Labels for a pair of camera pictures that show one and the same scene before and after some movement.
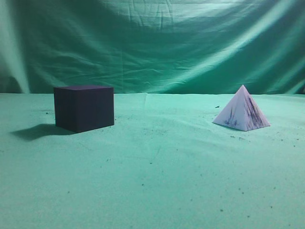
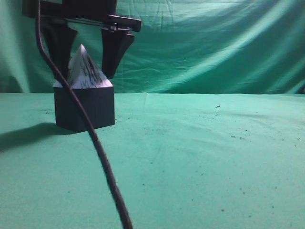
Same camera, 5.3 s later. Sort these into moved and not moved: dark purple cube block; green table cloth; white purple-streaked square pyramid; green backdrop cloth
Moved: white purple-streaked square pyramid
Not moved: green backdrop cloth; green table cloth; dark purple cube block
